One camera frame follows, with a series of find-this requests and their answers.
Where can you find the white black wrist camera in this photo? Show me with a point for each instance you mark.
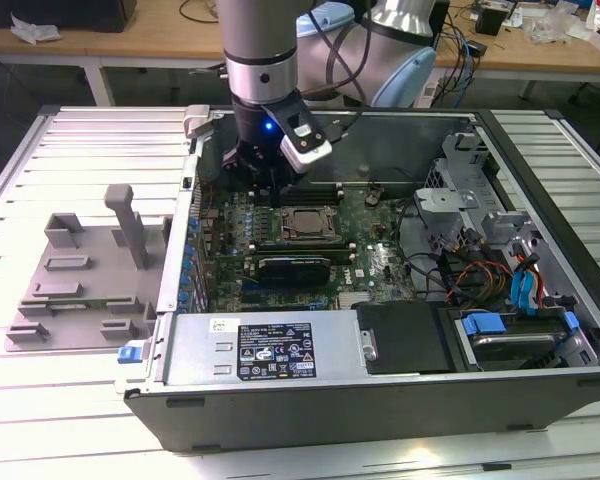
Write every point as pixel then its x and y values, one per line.
pixel 307 155

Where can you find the green RAM stick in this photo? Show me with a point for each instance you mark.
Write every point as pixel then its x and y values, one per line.
pixel 90 302

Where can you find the round coin battery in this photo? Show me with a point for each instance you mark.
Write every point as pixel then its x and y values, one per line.
pixel 372 197

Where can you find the black open PC case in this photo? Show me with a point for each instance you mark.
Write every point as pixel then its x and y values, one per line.
pixel 330 415

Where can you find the black plastic shroud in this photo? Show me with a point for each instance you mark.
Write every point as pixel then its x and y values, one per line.
pixel 405 340

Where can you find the small black device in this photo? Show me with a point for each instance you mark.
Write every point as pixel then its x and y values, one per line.
pixel 490 21

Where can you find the white crumpled paper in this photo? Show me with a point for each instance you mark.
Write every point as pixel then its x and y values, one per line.
pixel 32 31

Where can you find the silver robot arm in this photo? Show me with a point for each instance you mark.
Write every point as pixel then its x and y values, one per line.
pixel 260 50

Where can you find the clear plastic bags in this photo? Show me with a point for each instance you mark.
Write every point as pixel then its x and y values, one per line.
pixel 555 25

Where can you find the black graphics card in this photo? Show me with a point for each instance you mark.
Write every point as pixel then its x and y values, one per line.
pixel 292 272

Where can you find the grey parts rack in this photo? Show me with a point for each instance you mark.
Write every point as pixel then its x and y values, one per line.
pixel 100 280

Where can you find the black power adapter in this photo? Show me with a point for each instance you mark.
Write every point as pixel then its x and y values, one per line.
pixel 476 48

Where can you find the large black box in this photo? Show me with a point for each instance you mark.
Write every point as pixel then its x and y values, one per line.
pixel 55 12

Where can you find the silver power supply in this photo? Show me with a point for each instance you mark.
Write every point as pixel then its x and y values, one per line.
pixel 195 345

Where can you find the silver metal drive cage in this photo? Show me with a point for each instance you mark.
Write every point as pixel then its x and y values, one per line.
pixel 447 200

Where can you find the green motherboard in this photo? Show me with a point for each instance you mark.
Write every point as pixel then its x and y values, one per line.
pixel 380 260

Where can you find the hard disk in blue carrier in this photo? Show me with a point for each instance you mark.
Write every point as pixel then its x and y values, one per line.
pixel 485 324

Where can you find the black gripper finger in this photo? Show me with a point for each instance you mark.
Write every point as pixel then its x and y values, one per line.
pixel 237 159
pixel 276 190

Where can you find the silver chipset heatsink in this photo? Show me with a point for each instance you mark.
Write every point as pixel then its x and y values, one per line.
pixel 354 300

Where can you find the blue expansion slot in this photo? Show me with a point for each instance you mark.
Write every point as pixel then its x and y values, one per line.
pixel 252 293

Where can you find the blue plastic latch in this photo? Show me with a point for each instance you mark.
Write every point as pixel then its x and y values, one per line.
pixel 130 355

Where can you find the tall black box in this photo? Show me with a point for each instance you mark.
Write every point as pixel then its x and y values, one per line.
pixel 442 17

